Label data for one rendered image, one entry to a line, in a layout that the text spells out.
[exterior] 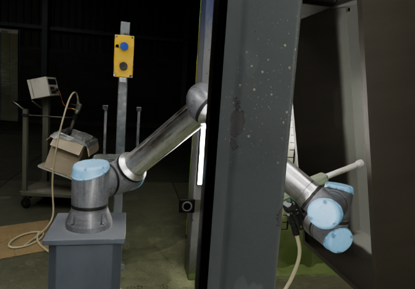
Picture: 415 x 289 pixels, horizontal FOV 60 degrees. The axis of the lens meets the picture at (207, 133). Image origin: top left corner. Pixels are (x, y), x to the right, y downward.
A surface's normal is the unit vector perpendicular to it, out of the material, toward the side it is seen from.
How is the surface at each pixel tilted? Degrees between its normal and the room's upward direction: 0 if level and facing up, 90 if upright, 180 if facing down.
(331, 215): 92
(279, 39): 90
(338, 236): 97
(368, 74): 90
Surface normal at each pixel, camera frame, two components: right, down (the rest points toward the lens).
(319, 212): -0.45, 0.11
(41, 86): 0.03, 0.12
